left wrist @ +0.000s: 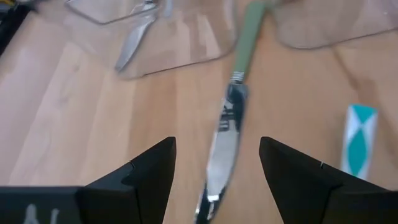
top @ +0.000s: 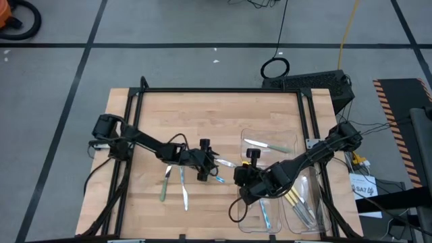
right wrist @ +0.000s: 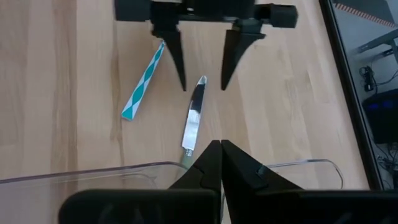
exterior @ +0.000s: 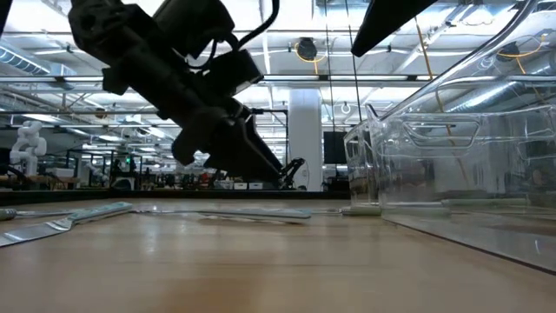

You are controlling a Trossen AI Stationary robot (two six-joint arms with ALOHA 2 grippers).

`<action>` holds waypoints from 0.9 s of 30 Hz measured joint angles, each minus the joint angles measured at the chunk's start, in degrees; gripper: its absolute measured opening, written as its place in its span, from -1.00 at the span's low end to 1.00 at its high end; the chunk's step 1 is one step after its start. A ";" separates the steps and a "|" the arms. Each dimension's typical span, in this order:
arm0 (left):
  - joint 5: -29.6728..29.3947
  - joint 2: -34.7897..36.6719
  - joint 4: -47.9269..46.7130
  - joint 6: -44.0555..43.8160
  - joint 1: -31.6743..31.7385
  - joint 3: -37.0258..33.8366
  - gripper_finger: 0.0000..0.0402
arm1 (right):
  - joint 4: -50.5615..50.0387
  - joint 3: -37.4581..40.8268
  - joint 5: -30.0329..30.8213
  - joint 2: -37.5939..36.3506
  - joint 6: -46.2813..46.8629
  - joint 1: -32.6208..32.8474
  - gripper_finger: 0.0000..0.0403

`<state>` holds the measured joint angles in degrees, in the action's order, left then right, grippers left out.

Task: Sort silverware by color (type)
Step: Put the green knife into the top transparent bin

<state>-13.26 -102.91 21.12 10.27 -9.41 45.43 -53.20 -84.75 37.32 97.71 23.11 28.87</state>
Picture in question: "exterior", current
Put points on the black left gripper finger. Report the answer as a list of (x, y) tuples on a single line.
[(247, 152), (191, 143)]

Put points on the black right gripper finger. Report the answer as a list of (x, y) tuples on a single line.
[(391, 21)]

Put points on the black background robot arm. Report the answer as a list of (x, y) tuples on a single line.
[(293, 171)]

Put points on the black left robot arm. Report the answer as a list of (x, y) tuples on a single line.
[(113, 26)]

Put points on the white building column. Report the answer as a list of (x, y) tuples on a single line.
[(304, 130)]

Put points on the long ceiling light bar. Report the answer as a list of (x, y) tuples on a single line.
[(347, 78)]

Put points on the black monitor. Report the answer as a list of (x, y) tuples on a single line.
[(334, 148)]

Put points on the clear plastic bin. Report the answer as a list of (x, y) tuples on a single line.
[(478, 174), (538, 174), (360, 174)]

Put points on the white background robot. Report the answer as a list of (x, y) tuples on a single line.
[(28, 148)]

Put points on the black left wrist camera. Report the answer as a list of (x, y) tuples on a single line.
[(230, 71)]

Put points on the black background workstation frame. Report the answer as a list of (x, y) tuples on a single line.
[(117, 171)]

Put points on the black metal table frame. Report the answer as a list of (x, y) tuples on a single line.
[(87, 195)]

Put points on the silver ventilation duct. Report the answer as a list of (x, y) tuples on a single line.
[(26, 63)]

